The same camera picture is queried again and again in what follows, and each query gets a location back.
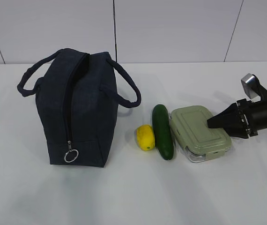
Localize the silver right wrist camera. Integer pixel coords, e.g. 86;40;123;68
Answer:
241;73;267;101

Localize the navy blue lunch bag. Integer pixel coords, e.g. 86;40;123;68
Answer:
17;48;141;167

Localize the green lidded glass container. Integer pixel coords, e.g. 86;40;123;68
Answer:
170;105;232;163

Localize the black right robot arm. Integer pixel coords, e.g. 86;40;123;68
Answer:
207;98;267;139

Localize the green cucumber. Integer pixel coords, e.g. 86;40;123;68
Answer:
152;104;174;160

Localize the yellow lemon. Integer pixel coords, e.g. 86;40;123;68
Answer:
135;124;155;151

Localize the silver zipper pull ring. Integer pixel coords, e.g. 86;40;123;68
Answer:
64;140;79;163

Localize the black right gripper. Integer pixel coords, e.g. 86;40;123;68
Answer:
207;98;258;139

